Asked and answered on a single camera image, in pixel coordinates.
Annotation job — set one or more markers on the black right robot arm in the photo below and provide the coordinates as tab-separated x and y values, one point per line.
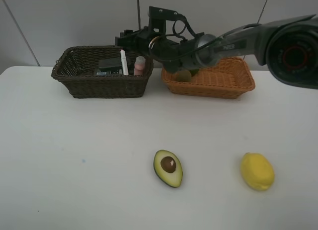
288	47

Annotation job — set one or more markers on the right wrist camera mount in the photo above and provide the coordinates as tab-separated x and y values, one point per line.
159	16

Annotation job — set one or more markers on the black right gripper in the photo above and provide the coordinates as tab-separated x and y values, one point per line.
172	55

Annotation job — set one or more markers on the brown kiwi fruit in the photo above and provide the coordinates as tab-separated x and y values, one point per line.
183	76

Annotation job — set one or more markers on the dark green pump bottle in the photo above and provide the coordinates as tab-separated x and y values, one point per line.
99	72

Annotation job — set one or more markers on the dark brown wicker basket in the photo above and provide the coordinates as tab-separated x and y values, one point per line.
77	66

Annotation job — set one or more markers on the green lime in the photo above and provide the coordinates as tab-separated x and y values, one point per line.
194	72

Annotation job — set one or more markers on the yellow lemon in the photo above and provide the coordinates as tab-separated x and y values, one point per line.
257	171

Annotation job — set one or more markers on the white marker pink caps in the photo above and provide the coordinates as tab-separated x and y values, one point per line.
124	63

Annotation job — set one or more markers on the pink bottle white cap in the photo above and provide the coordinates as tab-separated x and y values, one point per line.
139	66

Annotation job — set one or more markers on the dark grey felt eraser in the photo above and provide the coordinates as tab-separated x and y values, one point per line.
112	63

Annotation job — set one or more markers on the halved avocado with pit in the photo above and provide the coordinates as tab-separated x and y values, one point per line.
168	168

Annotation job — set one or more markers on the orange wicker basket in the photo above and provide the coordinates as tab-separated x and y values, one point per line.
228	79

